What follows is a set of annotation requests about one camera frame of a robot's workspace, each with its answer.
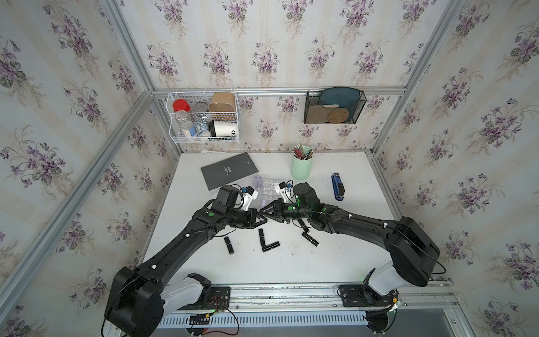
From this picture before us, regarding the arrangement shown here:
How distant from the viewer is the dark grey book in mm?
1055

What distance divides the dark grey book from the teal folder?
48 centimetres

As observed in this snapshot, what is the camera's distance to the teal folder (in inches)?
35.9
